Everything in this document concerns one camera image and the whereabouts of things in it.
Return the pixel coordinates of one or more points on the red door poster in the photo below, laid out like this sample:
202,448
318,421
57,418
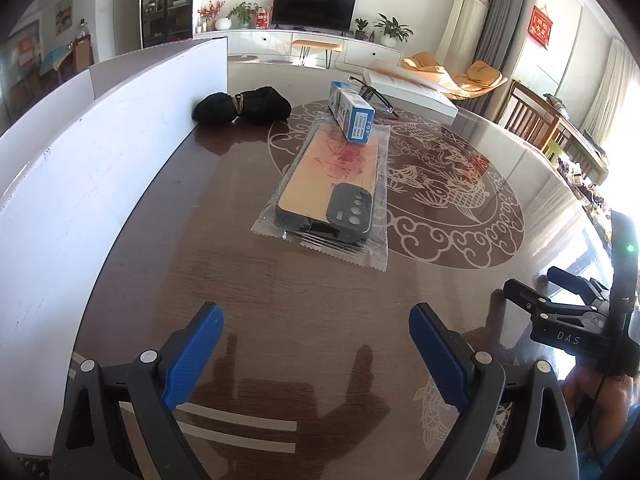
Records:
26,51

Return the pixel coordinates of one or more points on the phone case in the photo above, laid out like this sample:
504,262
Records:
320,195

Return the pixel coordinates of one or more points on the black eyeglasses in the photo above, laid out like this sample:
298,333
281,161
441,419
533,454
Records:
386,106

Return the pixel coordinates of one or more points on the large leafy potted plant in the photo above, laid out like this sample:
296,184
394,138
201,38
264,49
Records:
392,30

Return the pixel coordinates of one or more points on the black television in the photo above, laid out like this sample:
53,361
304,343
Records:
314,9

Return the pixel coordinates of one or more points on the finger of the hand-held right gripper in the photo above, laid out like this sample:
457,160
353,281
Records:
530,302
570,280

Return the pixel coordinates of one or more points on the grey curtain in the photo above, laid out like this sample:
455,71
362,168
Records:
502,10

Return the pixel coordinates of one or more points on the red gift box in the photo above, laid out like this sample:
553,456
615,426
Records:
261,19

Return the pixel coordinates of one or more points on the blue and white box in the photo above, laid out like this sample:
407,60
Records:
355,115

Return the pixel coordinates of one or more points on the dark glass display cabinet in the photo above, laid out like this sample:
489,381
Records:
167,2

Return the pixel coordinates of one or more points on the black cloth bundle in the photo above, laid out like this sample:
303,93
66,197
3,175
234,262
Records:
260,104

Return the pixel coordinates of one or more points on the wooden chair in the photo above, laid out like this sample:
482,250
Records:
530,117

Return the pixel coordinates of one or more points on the blue cloth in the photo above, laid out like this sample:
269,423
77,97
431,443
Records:
55,58

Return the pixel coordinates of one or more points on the white curtain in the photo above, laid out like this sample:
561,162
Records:
607,95

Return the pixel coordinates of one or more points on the wooden stool with metal legs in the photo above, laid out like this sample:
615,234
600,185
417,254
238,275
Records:
317,45

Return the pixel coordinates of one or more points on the cluttered wooden side table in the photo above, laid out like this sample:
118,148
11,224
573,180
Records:
575,155

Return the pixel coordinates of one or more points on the covered standing air conditioner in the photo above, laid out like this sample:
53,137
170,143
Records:
467,20

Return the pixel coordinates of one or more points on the small potted plant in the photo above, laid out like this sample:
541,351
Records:
361,27

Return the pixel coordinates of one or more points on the white TV cabinet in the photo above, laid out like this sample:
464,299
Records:
270,42

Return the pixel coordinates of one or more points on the orange lounge chair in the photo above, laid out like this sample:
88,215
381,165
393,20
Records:
475,77

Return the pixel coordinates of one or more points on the person's right hand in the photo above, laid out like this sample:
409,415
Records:
582,392

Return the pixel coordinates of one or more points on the white vase with red flowers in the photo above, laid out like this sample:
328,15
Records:
223,24

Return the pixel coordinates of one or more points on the white flat box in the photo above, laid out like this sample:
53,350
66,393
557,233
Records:
425,97

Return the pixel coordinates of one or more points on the green potted plant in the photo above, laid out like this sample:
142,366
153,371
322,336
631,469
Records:
243,12

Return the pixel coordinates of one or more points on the white cardboard partition board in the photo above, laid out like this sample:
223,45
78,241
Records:
75,185

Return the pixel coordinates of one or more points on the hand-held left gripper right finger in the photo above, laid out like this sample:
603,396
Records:
437,357

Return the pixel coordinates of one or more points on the framed wall painting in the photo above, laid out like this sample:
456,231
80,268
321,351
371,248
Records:
64,12

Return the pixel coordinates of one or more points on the red wall hanging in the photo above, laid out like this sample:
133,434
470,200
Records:
541,27

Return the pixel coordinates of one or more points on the dark patterned cloth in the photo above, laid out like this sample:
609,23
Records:
32,466

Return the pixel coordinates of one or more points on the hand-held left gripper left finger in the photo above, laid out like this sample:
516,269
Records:
195,355

